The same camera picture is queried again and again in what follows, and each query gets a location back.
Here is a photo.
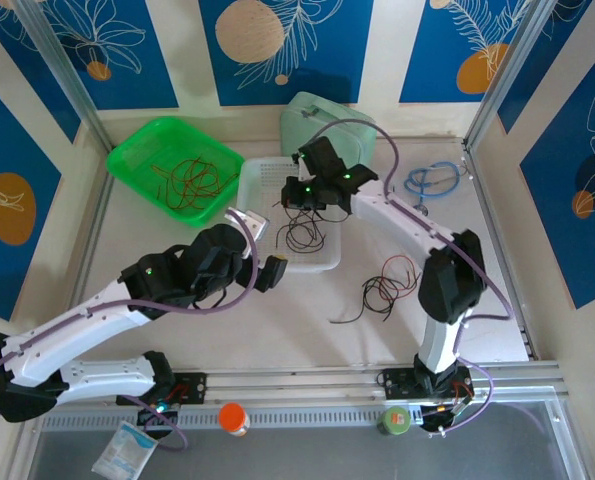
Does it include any mint green zip case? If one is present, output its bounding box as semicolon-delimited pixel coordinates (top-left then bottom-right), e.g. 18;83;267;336
279;91;378;174

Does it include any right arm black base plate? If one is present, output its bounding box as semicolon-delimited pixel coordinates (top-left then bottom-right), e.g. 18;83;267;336
380;368;476;401

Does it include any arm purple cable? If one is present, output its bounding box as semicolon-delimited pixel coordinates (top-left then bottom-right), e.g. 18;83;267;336
0;208;259;451
311;118;516;436

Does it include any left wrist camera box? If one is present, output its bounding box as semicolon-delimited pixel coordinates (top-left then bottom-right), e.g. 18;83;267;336
226;207;269;251

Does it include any aluminium table side rail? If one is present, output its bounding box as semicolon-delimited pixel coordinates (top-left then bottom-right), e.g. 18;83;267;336
464;142;542;362

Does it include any white perforated plastic basket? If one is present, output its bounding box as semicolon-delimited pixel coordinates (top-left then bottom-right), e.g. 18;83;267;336
236;156;342;274

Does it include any aluminium rail frame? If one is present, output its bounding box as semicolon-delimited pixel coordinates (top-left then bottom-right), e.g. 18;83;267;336
19;362;573;414

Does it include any blue stethoscope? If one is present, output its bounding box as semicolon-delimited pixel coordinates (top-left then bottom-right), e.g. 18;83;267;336
403;157;473;217

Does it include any thin red wire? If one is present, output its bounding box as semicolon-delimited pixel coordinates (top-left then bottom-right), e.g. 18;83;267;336
380;255;422;304
149;164;188;214
169;157;218;211
186;159;241;201

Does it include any slotted grey cable duct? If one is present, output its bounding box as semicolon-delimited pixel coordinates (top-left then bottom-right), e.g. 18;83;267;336
39;407;426;432

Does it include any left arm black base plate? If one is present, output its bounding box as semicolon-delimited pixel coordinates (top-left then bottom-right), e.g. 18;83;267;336
115;372;208;406

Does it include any white and blue packet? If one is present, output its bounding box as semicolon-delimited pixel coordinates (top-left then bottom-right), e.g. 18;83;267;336
91;420;159;479

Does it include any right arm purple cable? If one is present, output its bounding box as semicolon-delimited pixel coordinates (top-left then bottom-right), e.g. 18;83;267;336
311;118;516;436

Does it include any jar with orange lid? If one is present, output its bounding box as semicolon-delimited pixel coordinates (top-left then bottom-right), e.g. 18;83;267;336
219;402;251;438

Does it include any jar with green lid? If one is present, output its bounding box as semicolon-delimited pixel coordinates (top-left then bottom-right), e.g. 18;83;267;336
376;405;410;436

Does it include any aluminium corner post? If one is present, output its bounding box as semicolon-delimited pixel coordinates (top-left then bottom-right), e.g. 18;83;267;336
14;0;116;151
464;0;551;151

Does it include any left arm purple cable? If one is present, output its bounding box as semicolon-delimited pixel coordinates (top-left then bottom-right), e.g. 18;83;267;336
0;208;259;451

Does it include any green plastic basket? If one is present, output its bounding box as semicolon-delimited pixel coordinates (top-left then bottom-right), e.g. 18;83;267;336
106;115;248;229

